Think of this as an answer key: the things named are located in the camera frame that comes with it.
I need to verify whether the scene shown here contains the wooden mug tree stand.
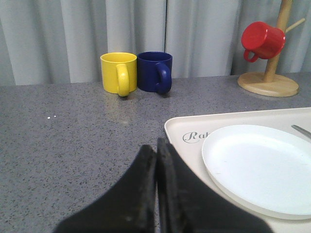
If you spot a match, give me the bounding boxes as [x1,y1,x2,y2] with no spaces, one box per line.
[238,0,304,97]

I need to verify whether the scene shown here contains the beige rabbit serving tray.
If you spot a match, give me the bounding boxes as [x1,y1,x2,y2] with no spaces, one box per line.
[165,108,311,233]

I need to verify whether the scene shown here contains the dark blue mug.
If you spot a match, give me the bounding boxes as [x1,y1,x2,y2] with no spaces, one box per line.
[137,51,173,94]

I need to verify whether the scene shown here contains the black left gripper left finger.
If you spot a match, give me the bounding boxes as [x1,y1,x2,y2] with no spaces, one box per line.
[55,145,156,233]

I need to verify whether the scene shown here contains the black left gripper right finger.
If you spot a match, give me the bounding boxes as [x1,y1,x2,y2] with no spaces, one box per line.
[156,138,272,233]

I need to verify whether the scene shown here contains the grey curtain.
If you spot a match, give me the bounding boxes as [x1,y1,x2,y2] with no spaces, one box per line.
[0,0,311,86]

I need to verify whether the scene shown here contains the white round plate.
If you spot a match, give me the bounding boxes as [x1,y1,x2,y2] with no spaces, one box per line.
[202,125,311,220]

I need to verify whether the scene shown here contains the red mug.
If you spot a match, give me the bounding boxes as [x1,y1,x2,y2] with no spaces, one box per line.
[241,21,286,63]

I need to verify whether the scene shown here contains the yellow mug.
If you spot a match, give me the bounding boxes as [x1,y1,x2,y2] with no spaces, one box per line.
[100,52,137,97]

